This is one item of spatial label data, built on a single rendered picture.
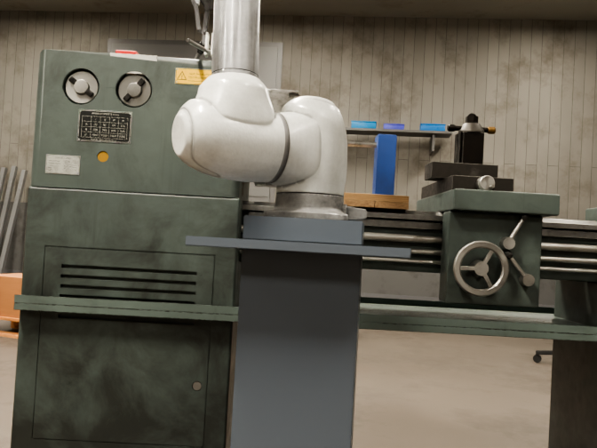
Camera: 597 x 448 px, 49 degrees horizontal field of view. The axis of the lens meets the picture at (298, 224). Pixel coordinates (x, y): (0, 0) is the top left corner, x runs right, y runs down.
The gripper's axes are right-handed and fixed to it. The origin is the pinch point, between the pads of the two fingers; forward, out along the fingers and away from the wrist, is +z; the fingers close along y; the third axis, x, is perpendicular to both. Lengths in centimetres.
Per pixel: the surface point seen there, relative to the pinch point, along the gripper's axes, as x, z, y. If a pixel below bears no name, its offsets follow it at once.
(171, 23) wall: 721, -243, -155
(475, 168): -1, 33, 83
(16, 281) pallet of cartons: 246, 95, -154
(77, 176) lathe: -14, 44, -33
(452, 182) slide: -11, 39, 74
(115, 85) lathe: -13.9, 17.3, -24.2
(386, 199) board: -6, 45, 56
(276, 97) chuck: 0.8, 14.5, 21.3
